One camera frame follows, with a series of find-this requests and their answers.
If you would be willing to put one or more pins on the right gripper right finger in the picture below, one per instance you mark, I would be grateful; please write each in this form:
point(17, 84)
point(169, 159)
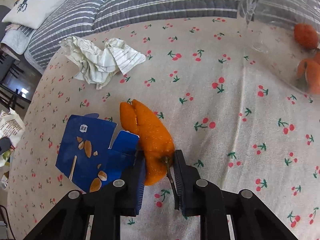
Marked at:
point(223, 214)

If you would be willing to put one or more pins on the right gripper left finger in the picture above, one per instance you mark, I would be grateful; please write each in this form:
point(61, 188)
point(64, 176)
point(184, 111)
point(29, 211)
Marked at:
point(99, 211)

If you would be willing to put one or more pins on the white snack bag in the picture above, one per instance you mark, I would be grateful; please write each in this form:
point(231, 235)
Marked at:
point(12, 129)

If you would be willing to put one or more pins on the orange peel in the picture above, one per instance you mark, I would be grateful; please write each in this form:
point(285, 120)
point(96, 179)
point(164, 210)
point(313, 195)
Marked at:
point(154, 139)

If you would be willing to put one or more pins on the blue flattened cardboard box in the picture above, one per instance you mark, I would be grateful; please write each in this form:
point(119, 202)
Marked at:
point(88, 152)

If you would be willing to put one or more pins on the cherry print tablecloth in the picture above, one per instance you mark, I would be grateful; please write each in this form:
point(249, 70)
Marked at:
point(238, 123)

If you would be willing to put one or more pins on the crumpled white paper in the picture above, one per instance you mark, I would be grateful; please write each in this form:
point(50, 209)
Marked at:
point(98, 66)

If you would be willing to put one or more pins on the small orange in bag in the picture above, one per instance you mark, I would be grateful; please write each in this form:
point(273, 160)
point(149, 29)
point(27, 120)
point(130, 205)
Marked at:
point(306, 36)

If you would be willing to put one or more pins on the clear plastic bag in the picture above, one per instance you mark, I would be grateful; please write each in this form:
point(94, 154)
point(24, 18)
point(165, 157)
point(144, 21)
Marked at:
point(268, 28)

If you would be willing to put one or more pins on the grey striped quilt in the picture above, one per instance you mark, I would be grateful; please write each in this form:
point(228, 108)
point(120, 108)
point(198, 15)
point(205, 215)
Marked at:
point(86, 17)

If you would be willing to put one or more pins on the white deer print pillow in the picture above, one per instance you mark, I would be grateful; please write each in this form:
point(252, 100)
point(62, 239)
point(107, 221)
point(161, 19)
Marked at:
point(32, 13)

